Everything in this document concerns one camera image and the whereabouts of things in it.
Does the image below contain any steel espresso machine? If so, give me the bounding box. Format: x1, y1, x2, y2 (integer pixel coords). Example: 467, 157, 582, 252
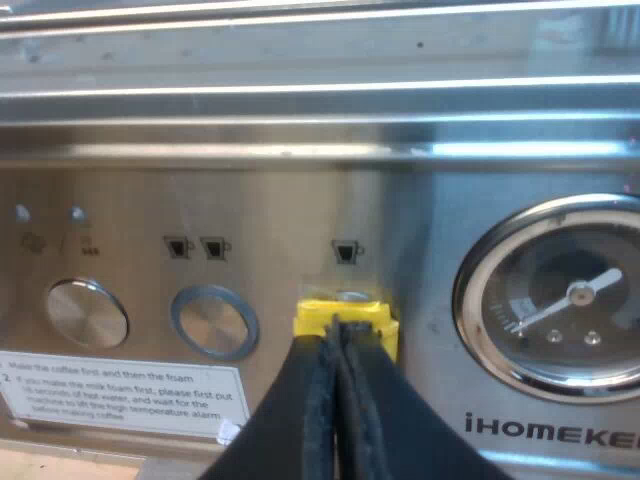
0, 0, 640, 480

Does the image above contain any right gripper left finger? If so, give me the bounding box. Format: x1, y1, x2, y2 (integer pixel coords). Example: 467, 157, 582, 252
200, 317, 346, 480

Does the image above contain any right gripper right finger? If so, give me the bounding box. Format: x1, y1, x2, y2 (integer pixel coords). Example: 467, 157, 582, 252
335, 319, 511, 480

